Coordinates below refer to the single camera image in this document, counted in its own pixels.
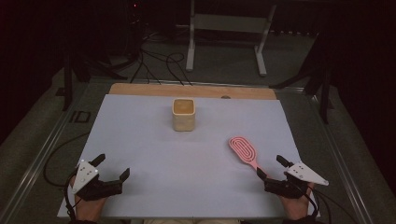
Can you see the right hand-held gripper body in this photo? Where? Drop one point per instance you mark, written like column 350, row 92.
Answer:
column 303, row 174

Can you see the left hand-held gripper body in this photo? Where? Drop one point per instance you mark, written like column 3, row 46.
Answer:
column 85, row 177

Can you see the pink hairbrush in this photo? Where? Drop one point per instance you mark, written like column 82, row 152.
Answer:
column 243, row 149

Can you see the beige square cup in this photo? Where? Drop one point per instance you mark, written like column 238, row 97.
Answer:
column 183, row 123

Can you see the person's left hand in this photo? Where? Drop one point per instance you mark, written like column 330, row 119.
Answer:
column 88, row 210

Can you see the person's right hand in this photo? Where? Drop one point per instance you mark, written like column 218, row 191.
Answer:
column 297, row 208

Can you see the black floor stand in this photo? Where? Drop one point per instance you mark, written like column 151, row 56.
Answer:
column 325, row 99
column 67, row 87

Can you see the white metal stand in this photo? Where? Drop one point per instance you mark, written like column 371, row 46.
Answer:
column 230, row 23

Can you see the metal floor rail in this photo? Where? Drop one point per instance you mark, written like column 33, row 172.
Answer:
column 42, row 157
column 346, row 174

